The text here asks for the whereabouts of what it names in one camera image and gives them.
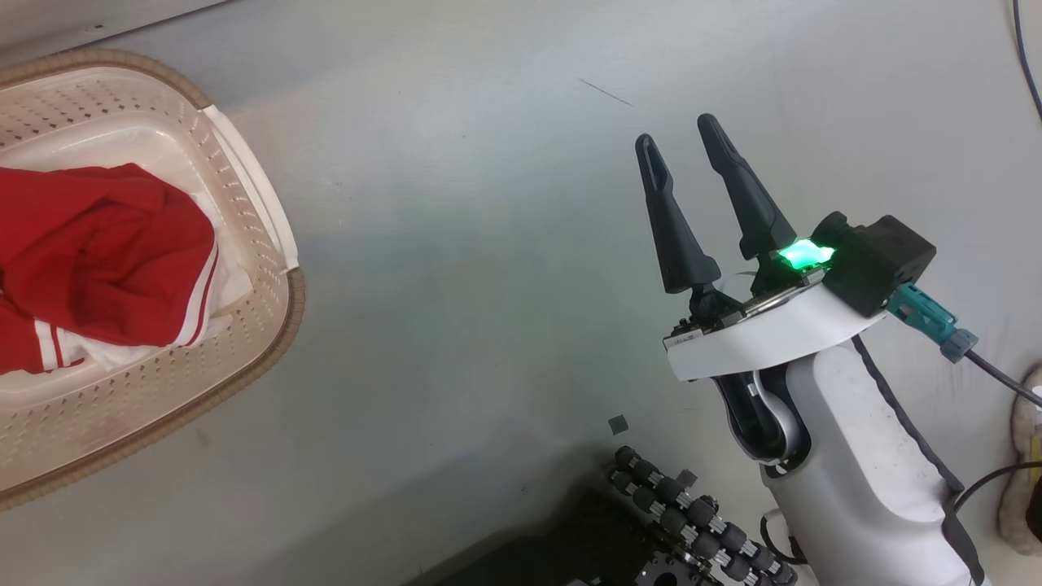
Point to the red and white garment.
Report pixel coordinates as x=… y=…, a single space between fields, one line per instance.
x=106 y=244

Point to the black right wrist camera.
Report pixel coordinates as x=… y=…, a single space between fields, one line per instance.
x=879 y=260

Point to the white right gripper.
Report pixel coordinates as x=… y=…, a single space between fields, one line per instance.
x=773 y=334

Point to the small dark square floor scrap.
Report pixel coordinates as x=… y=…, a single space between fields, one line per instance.
x=619 y=424

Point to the white fuzzy object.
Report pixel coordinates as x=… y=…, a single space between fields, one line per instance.
x=1017 y=488

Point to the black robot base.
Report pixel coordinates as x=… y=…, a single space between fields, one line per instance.
x=570 y=545

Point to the cream perforated laundry basket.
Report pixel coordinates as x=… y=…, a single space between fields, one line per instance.
x=244 y=325

